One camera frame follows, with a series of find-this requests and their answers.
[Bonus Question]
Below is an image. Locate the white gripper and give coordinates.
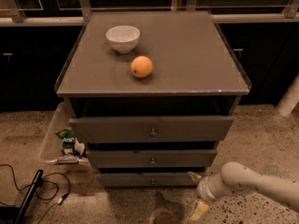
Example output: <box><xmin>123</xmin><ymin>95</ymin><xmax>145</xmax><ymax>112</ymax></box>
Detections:
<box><xmin>188</xmin><ymin>172</ymin><xmax>221</xmax><ymax>221</ymax></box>

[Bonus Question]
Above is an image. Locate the grey bottom drawer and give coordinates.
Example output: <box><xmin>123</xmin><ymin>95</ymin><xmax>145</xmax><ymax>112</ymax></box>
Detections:
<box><xmin>98</xmin><ymin>173</ymin><xmax>194</xmax><ymax>187</ymax></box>

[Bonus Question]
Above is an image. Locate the grey drawer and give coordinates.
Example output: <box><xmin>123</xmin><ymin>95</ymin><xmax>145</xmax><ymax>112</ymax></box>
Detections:
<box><xmin>98</xmin><ymin>173</ymin><xmax>194</xmax><ymax>187</ymax></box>
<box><xmin>87</xmin><ymin>149</ymin><xmax>217</xmax><ymax>168</ymax></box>
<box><xmin>69</xmin><ymin>116</ymin><xmax>233</xmax><ymax>144</ymax></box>

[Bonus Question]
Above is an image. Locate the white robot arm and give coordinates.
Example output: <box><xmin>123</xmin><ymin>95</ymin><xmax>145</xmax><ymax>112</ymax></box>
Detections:
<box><xmin>188</xmin><ymin>161</ymin><xmax>299</xmax><ymax>221</ymax></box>

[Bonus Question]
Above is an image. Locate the grey middle drawer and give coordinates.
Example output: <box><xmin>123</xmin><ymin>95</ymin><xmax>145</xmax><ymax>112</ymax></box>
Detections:
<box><xmin>87</xmin><ymin>149</ymin><xmax>217</xmax><ymax>168</ymax></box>

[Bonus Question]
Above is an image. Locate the grey drawer cabinet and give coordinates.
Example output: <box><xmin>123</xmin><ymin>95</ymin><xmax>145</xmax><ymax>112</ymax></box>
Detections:
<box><xmin>55</xmin><ymin>11</ymin><xmax>251</xmax><ymax>174</ymax></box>

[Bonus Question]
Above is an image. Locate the grey top drawer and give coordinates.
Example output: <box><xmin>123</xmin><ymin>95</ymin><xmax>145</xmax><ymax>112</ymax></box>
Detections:
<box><xmin>69</xmin><ymin>116</ymin><xmax>233</xmax><ymax>144</ymax></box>

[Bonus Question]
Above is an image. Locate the orange fruit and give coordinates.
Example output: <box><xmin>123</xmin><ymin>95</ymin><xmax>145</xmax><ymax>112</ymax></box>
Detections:
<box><xmin>130</xmin><ymin>56</ymin><xmax>153</xmax><ymax>78</ymax></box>

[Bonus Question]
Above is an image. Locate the green snack bag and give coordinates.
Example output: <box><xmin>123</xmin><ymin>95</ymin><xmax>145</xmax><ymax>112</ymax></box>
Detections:
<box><xmin>55</xmin><ymin>127</ymin><xmax>76</xmax><ymax>155</ymax></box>

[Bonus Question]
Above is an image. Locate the clear plastic bin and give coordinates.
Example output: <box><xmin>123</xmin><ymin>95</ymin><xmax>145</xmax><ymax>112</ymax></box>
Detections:
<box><xmin>39</xmin><ymin>103</ymin><xmax>91</xmax><ymax>171</ymax></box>

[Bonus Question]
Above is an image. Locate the black bar stand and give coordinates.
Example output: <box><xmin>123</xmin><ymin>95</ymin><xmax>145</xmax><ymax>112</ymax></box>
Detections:
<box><xmin>13</xmin><ymin>170</ymin><xmax>43</xmax><ymax>224</ymax></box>

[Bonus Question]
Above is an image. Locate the white ceramic bowl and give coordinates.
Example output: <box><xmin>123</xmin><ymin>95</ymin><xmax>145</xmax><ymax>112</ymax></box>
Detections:
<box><xmin>106</xmin><ymin>25</ymin><xmax>140</xmax><ymax>54</ymax></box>

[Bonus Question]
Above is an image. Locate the white cylindrical post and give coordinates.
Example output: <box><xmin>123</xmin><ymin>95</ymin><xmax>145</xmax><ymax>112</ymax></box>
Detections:
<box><xmin>276</xmin><ymin>74</ymin><xmax>299</xmax><ymax>117</ymax></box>

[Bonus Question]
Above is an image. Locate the black cable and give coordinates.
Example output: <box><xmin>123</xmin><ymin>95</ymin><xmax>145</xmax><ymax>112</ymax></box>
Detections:
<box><xmin>0</xmin><ymin>163</ymin><xmax>72</xmax><ymax>224</ymax></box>

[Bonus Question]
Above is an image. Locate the metal railing frame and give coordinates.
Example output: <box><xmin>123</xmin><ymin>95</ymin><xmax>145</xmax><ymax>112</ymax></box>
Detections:
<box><xmin>0</xmin><ymin>0</ymin><xmax>299</xmax><ymax>26</ymax></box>

